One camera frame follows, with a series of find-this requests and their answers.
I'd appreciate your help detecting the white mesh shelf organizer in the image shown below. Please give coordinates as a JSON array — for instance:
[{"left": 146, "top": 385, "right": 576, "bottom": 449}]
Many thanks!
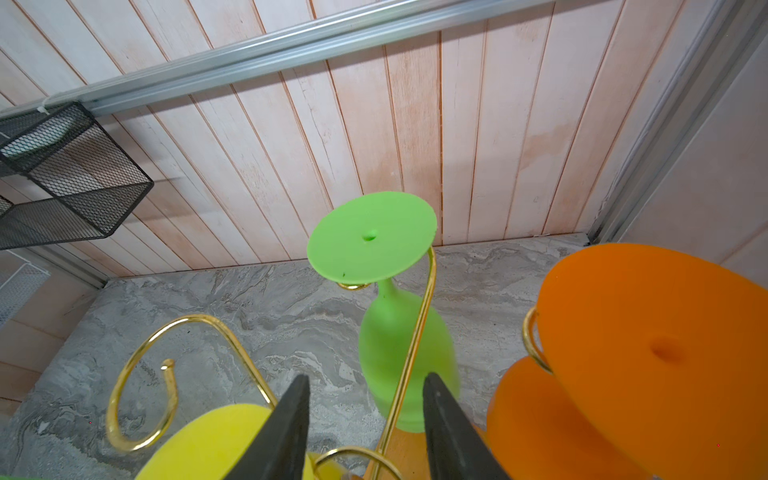
[{"left": 1, "top": 251, "right": 50, "bottom": 326}]

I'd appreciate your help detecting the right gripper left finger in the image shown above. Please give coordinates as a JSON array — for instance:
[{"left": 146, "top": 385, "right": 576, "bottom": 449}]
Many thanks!
[{"left": 225, "top": 374, "right": 311, "bottom": 479}]

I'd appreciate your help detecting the back orange wine glass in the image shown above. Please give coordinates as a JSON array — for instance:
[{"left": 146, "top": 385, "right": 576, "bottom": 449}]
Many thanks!
[{"left": 486, "top": 244, "right": 767, "bottom": 479}]

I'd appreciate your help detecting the back green wine glass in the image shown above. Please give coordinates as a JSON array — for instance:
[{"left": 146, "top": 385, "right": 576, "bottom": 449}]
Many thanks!
[{"left": 307, "top": 191, "right": 438, "bottom": 415}]

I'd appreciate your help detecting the black mesh wall basket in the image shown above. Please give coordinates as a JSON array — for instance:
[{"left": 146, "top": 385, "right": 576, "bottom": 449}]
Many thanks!
[{"left": 1, "top": 102, "right": 154, "bottom": 250}]

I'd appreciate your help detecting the yellow wine glass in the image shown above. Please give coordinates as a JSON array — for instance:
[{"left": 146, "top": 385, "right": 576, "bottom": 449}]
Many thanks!
[{"left": 136, "top": 404, "right": 346, "bottom": 479}]

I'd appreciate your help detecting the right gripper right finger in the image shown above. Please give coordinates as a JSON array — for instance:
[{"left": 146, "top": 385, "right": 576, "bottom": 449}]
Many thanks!
[{"left": 422, "top": 372, "right": 510, "bottom": 480}]

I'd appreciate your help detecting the orange wooden rack base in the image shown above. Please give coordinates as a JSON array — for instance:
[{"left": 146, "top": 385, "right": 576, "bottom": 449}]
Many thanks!
[{"left": 359, "top": 422, "right": 487, "bottom": 480}]

